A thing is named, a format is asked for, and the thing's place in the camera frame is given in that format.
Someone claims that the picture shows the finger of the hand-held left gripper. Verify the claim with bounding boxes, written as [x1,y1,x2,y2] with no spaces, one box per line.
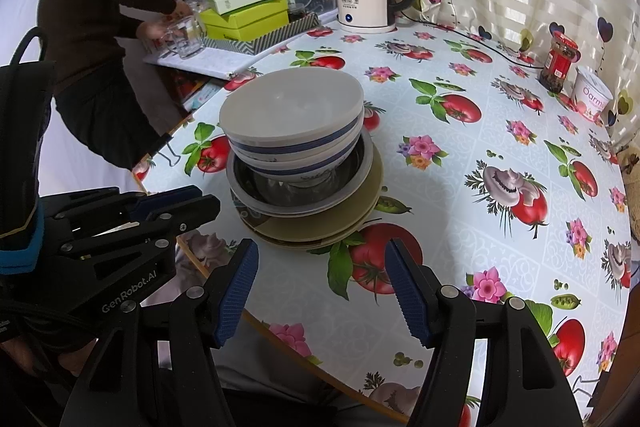
[60,194,221,260]
[42,186,203,228]

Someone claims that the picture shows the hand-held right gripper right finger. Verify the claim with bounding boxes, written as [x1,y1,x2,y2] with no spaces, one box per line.
[384,237,583,427]

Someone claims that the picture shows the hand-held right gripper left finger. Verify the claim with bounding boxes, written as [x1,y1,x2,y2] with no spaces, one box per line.
[60,238,260,427]

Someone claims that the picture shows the stainless steel bowl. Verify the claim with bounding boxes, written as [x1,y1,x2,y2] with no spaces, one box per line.
[227,127,376,206]

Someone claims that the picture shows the small beige plate brown print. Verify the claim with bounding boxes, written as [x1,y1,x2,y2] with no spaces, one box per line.
[239,147,385,244]

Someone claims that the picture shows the white bowl with blue stripes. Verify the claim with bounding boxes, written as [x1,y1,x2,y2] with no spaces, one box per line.
[232,127,365,188]
[219,69,365,158]

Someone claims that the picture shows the black binder clip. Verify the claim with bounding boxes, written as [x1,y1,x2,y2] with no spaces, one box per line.
[149,132,182,166]

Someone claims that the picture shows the person's grey trousers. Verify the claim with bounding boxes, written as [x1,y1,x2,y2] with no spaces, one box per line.
[212,307,403,427]

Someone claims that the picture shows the printed vegetable tablecloth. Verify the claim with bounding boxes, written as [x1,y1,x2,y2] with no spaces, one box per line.
[132,19,633,427]

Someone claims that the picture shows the white notebook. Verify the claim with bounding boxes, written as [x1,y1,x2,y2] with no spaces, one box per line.
[144,47,261,80]

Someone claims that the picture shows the clear glass mug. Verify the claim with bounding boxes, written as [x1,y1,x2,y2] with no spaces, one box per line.
[162,14,206,60]

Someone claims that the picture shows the lime green box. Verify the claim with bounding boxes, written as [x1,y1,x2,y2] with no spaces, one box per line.
[200,0,291,42]

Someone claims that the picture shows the black white striped box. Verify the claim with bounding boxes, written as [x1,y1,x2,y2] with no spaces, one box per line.
[202,13,321,56]

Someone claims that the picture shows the white kettle base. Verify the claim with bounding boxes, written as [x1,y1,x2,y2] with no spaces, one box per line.
[336,17,397,34]

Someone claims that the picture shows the chili sauce jar red lid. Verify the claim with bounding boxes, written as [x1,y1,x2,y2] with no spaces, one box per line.
[539,32,580,94]

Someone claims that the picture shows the white yogurt cup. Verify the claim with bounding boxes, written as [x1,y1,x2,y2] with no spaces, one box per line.
[570,66,614,120]

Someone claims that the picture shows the black power cable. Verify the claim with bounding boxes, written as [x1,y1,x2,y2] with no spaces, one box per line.
[400,7,546,70]

